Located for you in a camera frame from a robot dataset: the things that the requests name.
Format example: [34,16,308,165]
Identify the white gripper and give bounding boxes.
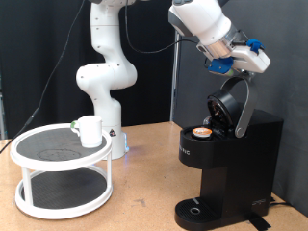
[230,44,271,82]

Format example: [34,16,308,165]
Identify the orange-lidded coffee pod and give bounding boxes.
[192,126,214,139]

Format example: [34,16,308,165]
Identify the black Keurig coffee machine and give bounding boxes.
[174,72,285,231]

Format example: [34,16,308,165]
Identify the white mug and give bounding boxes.
[70,115,104,149]

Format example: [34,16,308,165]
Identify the white two-tier turntable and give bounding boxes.
[10,122,114,220]

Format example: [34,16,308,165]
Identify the grey metal pole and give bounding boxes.
[169,32,184,122]

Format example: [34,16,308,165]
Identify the black tape strip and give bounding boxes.
[247,215,272,231]

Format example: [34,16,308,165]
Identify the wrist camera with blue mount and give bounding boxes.
[206,57,236,77]

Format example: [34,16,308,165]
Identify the black power cord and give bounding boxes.
[269,196,292,208]

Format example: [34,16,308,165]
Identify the black camera cable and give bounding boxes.
[0,0,206,154]

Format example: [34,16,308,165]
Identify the grey metal post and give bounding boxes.
[0,76,7,140]

